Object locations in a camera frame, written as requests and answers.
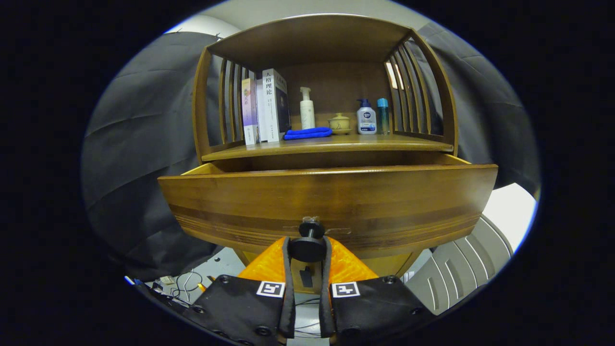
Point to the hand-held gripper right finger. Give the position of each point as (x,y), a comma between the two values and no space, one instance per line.
(325,307)

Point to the thin white book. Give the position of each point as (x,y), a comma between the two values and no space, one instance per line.
(261,115)

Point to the brown wooden drawer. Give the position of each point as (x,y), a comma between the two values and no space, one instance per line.
(336,197)

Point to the purple book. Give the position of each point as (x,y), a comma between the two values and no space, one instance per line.
(249,110)

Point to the wooden cabinet door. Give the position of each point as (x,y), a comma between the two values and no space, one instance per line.
(389,264)
(252,257)

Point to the wooden countertop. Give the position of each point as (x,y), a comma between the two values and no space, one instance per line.
(336,142)

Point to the white board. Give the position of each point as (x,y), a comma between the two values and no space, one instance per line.
(509,211)

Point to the yellow lidded teacup with saucer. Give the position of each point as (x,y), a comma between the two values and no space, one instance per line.
(339,124)

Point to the teal bottle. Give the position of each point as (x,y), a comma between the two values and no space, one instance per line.
(383,117)

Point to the white and blue pump bottle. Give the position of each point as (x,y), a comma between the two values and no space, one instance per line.
(366,120)

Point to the thick white and black book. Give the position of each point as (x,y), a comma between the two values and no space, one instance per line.
(271,105)

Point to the grey plastic chair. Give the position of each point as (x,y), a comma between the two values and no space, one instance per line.
(456,274)

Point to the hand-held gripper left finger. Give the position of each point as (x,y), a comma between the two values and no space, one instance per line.
(288,298)

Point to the brown wooden cabinet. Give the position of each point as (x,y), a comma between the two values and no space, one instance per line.
(312,38)

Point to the blue folded cloth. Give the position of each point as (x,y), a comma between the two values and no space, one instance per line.
(307,133)

